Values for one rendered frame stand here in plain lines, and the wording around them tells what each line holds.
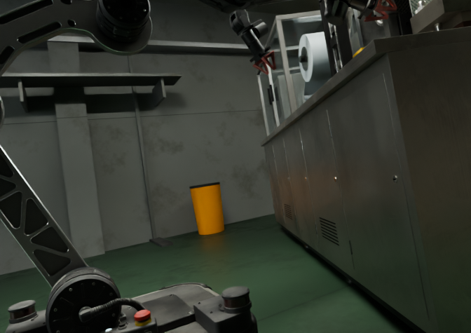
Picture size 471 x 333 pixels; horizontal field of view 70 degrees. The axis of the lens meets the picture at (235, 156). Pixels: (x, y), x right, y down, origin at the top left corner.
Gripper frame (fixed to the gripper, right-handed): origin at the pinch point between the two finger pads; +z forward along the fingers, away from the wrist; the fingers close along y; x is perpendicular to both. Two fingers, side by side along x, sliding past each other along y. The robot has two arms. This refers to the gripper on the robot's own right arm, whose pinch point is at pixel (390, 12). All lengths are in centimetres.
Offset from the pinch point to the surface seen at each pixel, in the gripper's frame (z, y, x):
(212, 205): -35, -273, -106
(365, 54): -9.3, 20.4, -27.7
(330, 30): -10.7, -43.5, 10.1
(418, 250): 20, 24, -74
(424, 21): 7.8, 10.7, -5.9
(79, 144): -193, -255, -91
